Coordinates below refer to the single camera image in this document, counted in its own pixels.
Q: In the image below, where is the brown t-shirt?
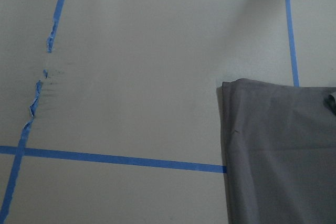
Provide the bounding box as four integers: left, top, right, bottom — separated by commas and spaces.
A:
221, 79, 335, 223

